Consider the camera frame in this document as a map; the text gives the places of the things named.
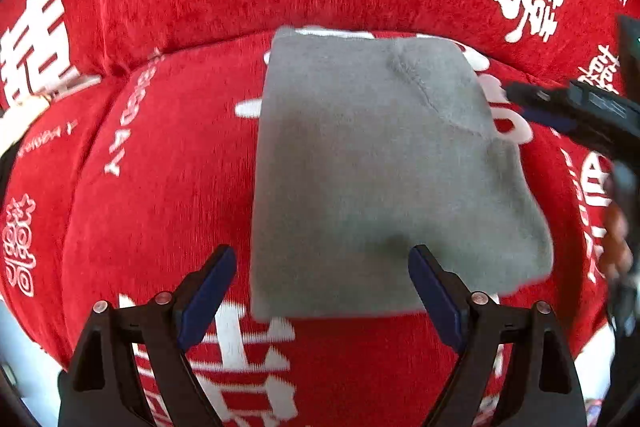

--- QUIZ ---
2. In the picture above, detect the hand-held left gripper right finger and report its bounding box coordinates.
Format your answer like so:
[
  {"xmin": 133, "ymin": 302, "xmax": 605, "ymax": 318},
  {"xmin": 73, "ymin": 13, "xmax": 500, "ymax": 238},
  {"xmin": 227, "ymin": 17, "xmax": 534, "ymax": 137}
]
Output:
[{"xmin": 408, "ymin": 245, "xmax": 587, "ymax": 427}]

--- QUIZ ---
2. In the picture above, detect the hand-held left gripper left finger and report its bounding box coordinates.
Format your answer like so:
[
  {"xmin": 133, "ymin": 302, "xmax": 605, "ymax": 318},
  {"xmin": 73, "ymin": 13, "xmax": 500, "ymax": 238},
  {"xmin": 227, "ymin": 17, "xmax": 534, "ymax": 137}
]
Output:
[{"xmin": 59, "ymin": 245, "xmax": 237, "ymax": 427}]

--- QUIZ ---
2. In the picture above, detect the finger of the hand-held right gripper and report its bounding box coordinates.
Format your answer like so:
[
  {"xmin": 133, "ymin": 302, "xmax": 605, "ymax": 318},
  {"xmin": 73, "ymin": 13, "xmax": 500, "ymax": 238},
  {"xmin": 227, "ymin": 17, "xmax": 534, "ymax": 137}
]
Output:
[
  {"xmin": 517, "ymin": 105, "xmax": 577, "ymax": 135},
  {"xmin": 504, "ymin": 81, "xmax": 573, "ymax": 108}
]

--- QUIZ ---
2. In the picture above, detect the grey small garment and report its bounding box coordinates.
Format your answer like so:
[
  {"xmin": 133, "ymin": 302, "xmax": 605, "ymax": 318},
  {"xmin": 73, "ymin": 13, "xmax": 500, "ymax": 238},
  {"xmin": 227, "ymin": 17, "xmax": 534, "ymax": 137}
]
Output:
[{"xmin": 249, "ymin": 25, "xmax": 555, "ymax": 321}]

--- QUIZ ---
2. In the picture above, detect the person's right hand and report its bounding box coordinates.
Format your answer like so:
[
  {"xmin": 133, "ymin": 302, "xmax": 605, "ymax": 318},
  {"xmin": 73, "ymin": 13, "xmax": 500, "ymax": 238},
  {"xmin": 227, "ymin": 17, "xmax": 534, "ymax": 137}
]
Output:
[{"xmin": 598, "ymin": 205, "xmax": 634, "ymax": 280}]

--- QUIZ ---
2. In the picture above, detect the cream fabric strip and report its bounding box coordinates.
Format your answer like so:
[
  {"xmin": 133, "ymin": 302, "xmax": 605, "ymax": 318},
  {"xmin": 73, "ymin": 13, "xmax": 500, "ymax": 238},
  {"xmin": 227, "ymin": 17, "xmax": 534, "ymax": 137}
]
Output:
[{"xmin": 0, "ymin": 74, "xmax": 103, "ymax": 155}]

